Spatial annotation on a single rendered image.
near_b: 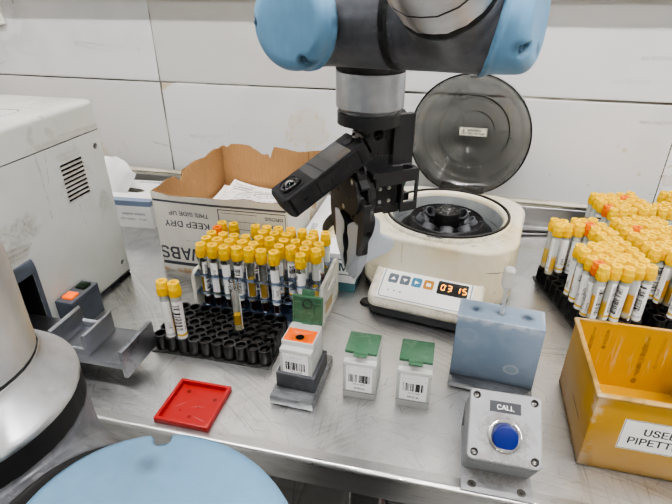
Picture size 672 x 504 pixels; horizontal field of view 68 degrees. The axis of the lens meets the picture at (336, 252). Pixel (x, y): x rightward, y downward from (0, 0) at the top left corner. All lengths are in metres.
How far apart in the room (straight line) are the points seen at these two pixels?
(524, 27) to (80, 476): 0.35
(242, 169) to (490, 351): 0.68
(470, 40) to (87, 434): 0.33
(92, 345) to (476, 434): 0.47
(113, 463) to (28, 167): 0.56
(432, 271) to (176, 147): 0.72
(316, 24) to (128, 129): 0.93
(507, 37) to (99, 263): 0.70
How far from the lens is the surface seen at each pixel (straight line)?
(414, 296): 0.75
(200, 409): 0.65
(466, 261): 0.75
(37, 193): 0.78
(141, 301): 0.86
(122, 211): 1.12
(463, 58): 0.39
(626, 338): 0.69
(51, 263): 0.81
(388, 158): 0.59
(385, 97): 0.54
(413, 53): 0.40
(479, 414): 0.54
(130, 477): 0.25
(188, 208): 0.86
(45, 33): 1.37
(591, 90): 1.07
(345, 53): 0.43
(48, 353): 0.30
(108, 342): 0.72
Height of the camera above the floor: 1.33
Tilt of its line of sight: 28 degrees down
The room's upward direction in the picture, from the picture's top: straight up
